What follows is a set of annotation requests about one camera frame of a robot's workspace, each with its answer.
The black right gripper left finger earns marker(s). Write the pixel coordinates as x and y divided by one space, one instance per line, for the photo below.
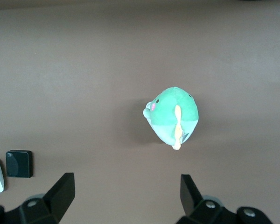
60 193

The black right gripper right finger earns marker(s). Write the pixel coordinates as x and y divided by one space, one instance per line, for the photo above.
189 193

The black phone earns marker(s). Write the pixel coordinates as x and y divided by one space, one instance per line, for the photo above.
18 164

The green dinosaur plush toy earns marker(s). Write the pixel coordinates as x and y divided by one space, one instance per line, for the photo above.
168 112

